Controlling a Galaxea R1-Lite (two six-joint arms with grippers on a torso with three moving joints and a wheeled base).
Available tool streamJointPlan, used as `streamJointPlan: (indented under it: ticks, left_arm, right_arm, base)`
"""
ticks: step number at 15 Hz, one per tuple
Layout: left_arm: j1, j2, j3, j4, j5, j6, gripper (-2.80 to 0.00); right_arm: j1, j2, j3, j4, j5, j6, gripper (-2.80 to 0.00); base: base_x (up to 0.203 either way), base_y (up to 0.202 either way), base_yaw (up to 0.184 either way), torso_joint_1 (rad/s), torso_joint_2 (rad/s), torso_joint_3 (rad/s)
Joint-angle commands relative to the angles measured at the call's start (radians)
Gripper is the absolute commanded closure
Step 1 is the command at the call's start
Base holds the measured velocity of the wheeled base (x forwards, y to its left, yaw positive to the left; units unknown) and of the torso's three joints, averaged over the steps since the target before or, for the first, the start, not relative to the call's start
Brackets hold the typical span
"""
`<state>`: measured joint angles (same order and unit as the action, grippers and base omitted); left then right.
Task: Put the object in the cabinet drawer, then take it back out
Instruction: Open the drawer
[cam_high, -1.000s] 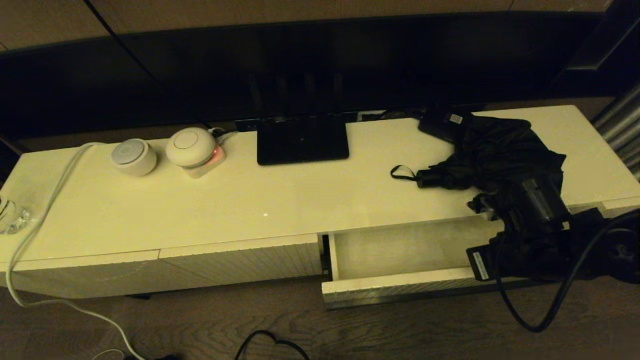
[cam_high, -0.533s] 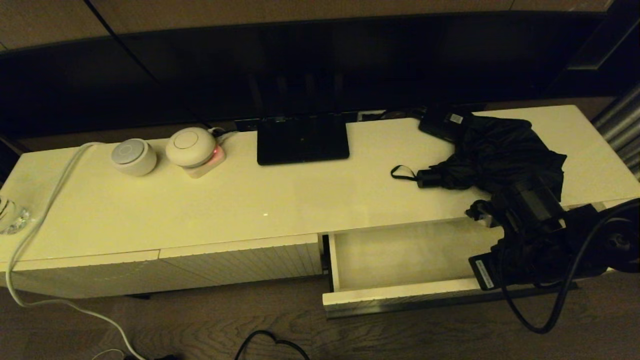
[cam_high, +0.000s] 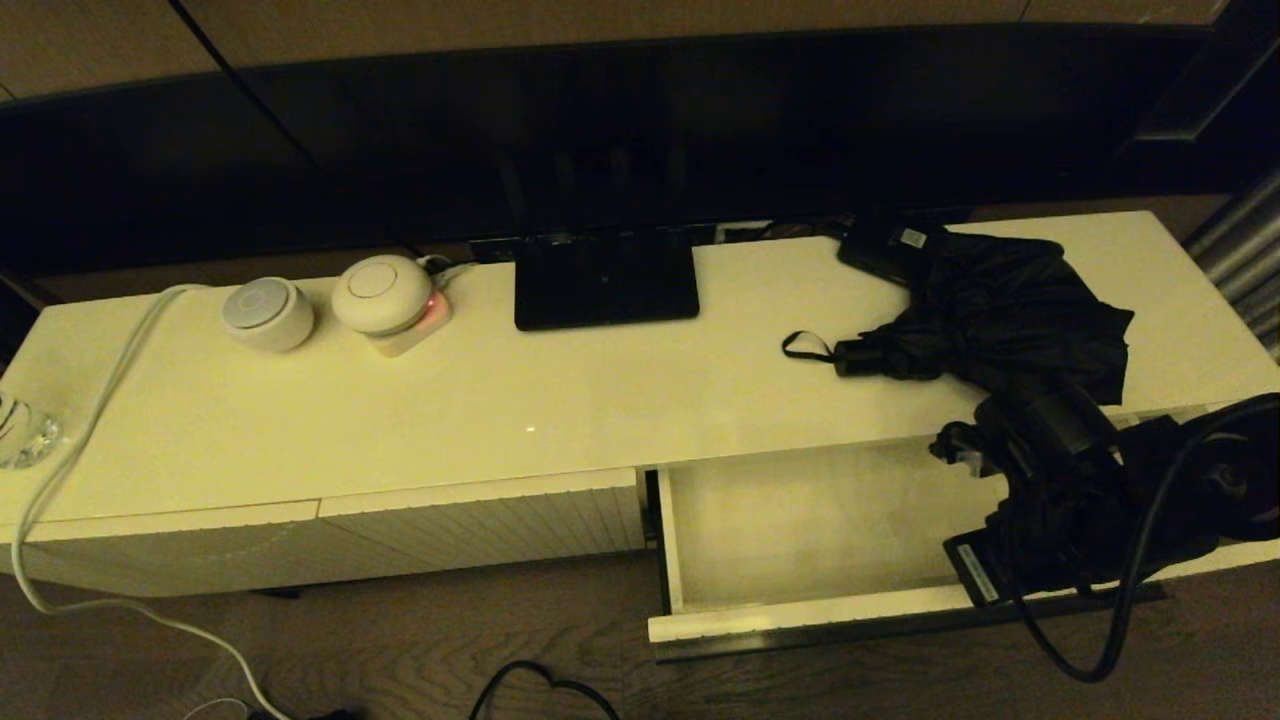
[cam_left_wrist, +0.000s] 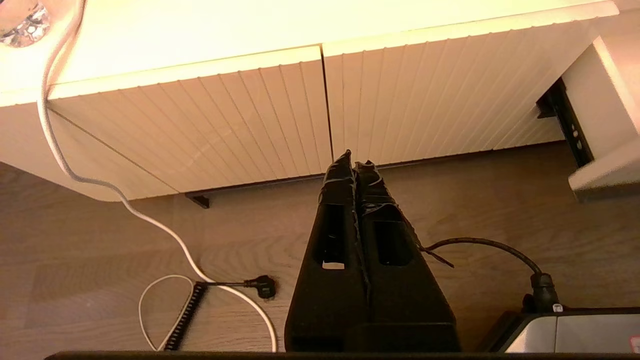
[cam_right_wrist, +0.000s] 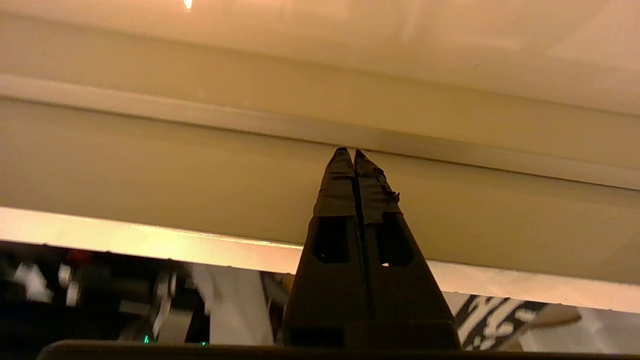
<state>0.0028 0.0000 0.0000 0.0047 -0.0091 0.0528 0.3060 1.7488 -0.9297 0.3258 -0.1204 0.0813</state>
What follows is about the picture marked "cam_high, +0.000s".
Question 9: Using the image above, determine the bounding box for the black umbrella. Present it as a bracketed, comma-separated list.
[782, 232, 1136, 406]

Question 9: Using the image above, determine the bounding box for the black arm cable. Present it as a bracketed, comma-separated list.
[1000, 395, 1280, 686]

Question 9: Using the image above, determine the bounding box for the white ribbed cabinet door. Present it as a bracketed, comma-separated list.
[0, 500, 323, 599]
[318, 468, 646, 581]

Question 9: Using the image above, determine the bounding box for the black flat television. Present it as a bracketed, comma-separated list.
[0, 25, 1280, 281]

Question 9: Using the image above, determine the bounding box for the white TV cabinet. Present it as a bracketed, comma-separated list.
[0, 210, 1280, 601]

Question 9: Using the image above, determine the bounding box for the thick white power cable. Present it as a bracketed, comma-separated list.
[12, 285, 291, 720]

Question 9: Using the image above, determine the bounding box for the white cabinet drawer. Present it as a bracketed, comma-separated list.
[645, 405, 1280, 663]

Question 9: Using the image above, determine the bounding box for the grey pleated curtain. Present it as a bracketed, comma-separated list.
[1180, 165, 1280, 361]

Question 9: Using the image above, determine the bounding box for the thin black wall cable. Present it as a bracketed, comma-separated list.
[168, 0, 426, 256]

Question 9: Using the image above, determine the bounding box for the black television base plate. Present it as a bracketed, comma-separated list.
[514, 230, 699, 332]

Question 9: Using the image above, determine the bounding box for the white round dome device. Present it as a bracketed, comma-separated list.
[331, 254, 434, 337]

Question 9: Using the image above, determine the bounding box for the white power strip red light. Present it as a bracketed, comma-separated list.
[370, 290, 454, 358]

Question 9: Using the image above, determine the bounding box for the black box with white label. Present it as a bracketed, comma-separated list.
[835, 215, 941, 286]

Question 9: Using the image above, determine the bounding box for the black floor cable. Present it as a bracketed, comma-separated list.
[468, 660, 621, 720]

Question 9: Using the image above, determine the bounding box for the white speaker with grey top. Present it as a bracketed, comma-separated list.
[221, 277, 316, 353]

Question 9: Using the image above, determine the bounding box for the clear crystal glass ornament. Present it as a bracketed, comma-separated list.
[0, 392, 63, 471]

